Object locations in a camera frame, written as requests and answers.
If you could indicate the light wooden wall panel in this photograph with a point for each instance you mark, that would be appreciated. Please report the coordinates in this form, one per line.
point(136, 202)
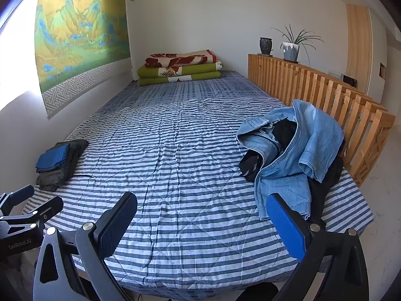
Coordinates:
point(358, 47)

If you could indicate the landscape painting wall hanging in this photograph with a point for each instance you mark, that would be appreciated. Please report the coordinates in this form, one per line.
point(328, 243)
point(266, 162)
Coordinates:
point(78, 22)

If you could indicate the red floral folded blanket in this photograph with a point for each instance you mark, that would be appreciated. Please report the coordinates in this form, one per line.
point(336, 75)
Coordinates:
point(181, 58)

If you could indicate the light blue denim pants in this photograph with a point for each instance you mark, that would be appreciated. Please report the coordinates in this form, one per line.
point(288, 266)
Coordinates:
point(263, 144)

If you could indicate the folded dark garment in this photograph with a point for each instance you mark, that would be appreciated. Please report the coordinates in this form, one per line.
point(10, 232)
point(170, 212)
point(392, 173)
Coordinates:
point(75, 153)

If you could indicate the folded blue striped shirt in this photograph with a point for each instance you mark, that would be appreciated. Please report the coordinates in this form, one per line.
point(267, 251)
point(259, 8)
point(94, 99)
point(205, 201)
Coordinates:
point(53, 158)

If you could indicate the green folded quilt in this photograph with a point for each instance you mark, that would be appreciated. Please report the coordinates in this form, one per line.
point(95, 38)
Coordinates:
point(188, 73)

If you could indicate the wooden slatted bed railing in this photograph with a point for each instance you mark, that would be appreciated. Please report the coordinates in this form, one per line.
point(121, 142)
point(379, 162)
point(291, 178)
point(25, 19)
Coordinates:
point(329, 97)

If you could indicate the folded grey houndstooth garment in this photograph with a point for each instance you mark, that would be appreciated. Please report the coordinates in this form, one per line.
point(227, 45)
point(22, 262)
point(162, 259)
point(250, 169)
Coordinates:
point(50, 182)

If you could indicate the small black box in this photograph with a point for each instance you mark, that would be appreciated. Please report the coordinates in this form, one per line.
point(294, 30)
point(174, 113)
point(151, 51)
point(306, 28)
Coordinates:
point(349, 81)

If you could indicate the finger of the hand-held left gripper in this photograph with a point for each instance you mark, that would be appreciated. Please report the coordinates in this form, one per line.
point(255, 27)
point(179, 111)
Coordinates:
point(47, 207)
point(18, 192)

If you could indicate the black garment pink print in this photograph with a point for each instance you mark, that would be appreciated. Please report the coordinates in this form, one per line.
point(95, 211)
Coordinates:
point(329, 182)

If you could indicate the dark ceramic vase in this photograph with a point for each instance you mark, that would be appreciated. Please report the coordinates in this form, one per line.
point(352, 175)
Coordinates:
point(265, 46)

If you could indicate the small white box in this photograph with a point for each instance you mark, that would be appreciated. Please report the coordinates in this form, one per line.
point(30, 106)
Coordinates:
point(334, 74)

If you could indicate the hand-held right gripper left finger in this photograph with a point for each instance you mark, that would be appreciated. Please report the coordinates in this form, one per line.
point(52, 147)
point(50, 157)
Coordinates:
point(120, 222)

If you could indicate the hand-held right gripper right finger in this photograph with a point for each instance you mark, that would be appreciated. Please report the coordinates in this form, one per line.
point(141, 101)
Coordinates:
point(283, 225)

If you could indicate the blue white striped bed quilt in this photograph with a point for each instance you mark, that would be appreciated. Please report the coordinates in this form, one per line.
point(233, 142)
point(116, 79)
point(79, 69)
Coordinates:
point(172, 131)

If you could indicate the potted plant white pot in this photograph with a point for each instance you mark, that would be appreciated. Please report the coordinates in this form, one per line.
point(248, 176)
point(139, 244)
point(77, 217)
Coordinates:
point(290, 51)

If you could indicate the black garment yellow print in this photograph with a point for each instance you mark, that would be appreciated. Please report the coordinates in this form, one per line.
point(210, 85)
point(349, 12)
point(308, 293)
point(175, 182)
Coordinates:
point(250, 166)

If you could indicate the light blue denim shirt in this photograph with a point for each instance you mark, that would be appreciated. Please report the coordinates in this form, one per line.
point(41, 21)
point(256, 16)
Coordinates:
point(316, 131)

